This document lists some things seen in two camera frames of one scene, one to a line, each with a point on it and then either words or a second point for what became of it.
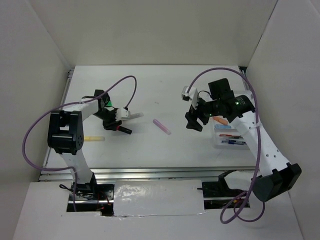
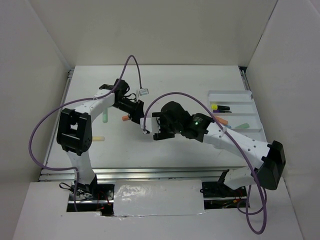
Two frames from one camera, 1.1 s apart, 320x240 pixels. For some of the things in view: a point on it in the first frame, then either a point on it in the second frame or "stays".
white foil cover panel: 150,197 stays
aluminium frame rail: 63,174 stays
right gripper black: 191,117 -> 163,134
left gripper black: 112,125 -> 137,111
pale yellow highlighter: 94,138 stays
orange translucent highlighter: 220,120 stays
